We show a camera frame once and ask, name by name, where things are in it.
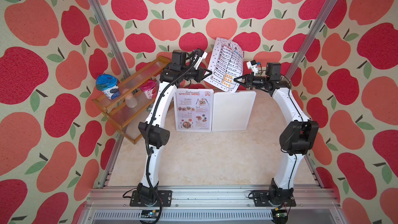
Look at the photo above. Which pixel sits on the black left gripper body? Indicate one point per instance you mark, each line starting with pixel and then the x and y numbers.
pixel 192 74

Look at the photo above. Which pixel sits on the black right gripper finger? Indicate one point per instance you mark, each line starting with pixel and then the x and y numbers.
pixel 246 85
pixel 244 79

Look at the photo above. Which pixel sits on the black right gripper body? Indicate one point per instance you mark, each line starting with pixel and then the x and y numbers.
pixel 259 83

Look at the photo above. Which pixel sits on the white dotted menu sheet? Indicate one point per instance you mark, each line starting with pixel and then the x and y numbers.
pixel 226 63

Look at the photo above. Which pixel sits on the restaurant special menu sheet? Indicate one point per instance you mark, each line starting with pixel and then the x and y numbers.
pixel 194 109

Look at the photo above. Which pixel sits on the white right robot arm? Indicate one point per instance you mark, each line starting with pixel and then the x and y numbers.
pixel 297 138

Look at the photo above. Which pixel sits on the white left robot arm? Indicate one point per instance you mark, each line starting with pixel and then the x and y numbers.
pixel 183 66

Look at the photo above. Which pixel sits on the right white rack box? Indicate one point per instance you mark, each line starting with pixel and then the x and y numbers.
pixel 231 111

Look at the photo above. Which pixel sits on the white rack box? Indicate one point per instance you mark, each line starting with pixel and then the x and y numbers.
pixel 194 130
pixel 231 111

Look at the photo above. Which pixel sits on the left white rack box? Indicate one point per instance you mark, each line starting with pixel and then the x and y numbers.
pixel 194 130

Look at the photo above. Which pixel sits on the pink lidded cup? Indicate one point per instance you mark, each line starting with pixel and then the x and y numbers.
pixel 149 89

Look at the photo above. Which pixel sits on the clear plastic bottle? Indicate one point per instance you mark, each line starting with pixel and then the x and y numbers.
pixel 131 100

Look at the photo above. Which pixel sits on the wooden spice shelf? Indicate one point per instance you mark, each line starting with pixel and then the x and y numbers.
pixel 117 111

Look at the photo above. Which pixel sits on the blue lidded yogurt cup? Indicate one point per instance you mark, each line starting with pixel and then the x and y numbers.
pixel 108 84

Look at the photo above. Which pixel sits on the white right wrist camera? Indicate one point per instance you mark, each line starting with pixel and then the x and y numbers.
pixel 253 66

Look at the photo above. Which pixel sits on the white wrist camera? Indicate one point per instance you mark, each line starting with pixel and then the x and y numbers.
pixel 199 55
pixel 253 66

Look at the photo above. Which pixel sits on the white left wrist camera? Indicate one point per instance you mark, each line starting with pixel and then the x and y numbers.
pixel 199 55

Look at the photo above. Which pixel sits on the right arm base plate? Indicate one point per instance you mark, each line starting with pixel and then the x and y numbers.
pixel 265 198

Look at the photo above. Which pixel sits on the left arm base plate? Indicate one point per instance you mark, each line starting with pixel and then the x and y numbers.
pixel 161 198

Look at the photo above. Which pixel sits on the right aluminium frame post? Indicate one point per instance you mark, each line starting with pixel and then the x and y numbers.
pixel 319 22

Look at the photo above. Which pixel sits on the aluminium frame post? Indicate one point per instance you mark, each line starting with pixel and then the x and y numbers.
pixel 110 37
pixel 319 22

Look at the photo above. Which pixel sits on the left aluminium frame post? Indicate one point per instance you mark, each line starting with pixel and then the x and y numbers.
pixel 110 37

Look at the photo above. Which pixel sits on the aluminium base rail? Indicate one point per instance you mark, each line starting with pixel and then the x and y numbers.
pixel 212 205

